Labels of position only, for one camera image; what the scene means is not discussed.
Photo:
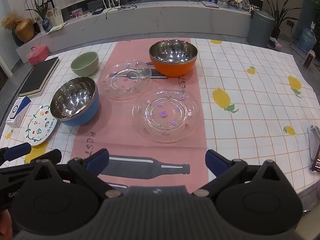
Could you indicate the gold vase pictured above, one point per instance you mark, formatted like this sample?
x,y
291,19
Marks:
x,y
24,31

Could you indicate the small black box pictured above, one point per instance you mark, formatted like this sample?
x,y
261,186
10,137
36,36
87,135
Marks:
x,y
97,11

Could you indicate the blue glass vase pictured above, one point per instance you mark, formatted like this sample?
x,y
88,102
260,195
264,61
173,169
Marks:
x,y
47,25

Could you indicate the green ivy plant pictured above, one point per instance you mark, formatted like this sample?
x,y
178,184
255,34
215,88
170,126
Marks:
x,y
313,10

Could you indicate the white marble TV console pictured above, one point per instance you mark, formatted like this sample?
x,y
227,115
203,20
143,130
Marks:
x,y
150,20

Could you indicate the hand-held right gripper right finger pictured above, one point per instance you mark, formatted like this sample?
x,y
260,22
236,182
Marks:
x,y
215,162

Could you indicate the pink table runner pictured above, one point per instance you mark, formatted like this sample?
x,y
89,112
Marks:
x,y
100,136

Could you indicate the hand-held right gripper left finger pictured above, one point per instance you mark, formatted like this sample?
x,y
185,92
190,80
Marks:
x,y
98,160

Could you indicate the white printed card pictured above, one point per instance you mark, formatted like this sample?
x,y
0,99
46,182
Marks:
x,y
55,16

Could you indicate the blue steel bowl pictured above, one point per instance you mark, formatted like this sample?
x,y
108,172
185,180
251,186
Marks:
x,y
80,118

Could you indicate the pink photo card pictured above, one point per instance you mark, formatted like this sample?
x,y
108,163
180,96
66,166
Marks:
x,y
77,13

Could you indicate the person's left hand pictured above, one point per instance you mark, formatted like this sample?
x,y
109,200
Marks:
x,y
4,221

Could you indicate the flat white book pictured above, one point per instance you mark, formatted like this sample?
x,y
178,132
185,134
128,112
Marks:
x,y
210,4

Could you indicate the white painted plate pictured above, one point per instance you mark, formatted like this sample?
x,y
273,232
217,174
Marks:
x,y
40,130

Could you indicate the pink basket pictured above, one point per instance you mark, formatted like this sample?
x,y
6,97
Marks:
x,y
38,56

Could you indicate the black notebook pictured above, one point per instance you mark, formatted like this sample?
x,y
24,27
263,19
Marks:
x,y
40,76

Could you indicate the grey trash can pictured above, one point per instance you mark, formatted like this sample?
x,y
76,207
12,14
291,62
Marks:
x,y
261,28

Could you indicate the blue water bottle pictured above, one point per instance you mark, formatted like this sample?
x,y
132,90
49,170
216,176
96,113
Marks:
x,y
307,40

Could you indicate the decorative plate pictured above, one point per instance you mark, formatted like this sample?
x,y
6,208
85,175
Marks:
x,y
246,2

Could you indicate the green leafy plant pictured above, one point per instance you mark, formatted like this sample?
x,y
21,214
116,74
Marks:
x,y
41,8

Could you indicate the green ceramic bowl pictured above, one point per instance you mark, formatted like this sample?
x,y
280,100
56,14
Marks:
x,y
85,66

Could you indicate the potted long-leaf plant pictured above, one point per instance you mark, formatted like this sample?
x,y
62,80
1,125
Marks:
x,y
277,15

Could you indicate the dried yellow flowers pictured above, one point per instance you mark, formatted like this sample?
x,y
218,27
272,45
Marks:
x,y
11,20

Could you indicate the yellow paper booklet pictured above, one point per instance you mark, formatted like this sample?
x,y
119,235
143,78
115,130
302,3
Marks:
x,y
57,28

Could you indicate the clear glass floral plate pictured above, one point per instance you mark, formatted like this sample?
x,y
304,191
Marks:
x,y
165,126
125,90

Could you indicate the white router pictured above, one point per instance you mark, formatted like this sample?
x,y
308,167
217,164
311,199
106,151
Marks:
x,y
112,8

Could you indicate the small pink heater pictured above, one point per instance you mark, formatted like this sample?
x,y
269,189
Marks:
x,y
309,58

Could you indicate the white and blue box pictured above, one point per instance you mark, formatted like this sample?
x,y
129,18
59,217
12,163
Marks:
x,y
18,111

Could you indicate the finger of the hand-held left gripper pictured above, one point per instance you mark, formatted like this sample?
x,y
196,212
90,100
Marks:
x,y
53,155
17,151

